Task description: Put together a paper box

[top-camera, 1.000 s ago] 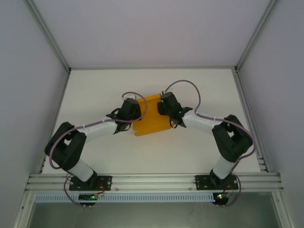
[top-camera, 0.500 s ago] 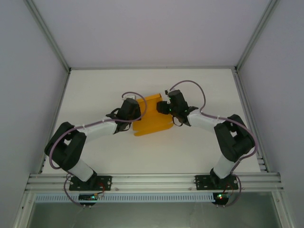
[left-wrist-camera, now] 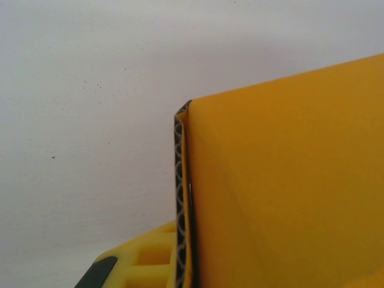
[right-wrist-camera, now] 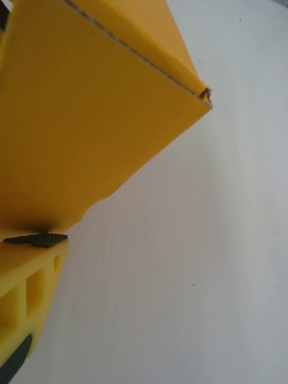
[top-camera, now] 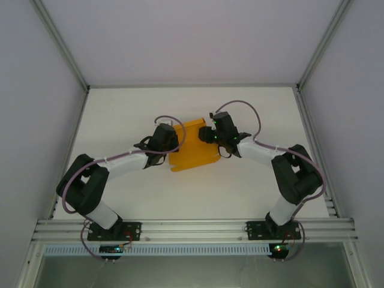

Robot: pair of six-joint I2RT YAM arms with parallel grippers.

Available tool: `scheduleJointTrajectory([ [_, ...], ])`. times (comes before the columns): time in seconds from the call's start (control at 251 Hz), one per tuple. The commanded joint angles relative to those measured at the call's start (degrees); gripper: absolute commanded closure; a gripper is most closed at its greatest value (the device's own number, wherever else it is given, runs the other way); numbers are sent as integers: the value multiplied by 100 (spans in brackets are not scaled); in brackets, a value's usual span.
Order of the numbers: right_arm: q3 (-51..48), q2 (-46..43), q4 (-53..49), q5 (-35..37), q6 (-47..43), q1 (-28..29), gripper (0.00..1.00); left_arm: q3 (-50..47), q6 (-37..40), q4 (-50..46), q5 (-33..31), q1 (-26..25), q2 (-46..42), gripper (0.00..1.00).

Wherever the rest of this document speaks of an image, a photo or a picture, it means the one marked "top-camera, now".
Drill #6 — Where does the aluminium frame post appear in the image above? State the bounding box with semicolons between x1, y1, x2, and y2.
295;0;354;91
29;0;91;91

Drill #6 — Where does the slotted grey cable duct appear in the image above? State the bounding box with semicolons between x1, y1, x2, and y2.
44;243;271;257

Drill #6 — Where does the aluminium frame leg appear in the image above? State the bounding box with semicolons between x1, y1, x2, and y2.
16;241;46;288
341;239;368;288

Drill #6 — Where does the aluminium front rail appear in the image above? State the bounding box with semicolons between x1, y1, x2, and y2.
31;218;359;242

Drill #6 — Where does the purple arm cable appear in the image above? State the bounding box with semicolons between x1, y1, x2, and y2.
61;115;185;263
214;100;326;263

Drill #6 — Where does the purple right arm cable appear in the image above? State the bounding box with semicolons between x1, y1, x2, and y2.
214;100;326;263

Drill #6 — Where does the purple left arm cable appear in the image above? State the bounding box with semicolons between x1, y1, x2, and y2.
61;115;185;263

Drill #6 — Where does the aluminium side rail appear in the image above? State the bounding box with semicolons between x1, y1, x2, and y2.
47;88;90;220
295;89;341;218

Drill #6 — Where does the orange paper box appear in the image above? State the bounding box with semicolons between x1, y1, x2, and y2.
167;118;220;173

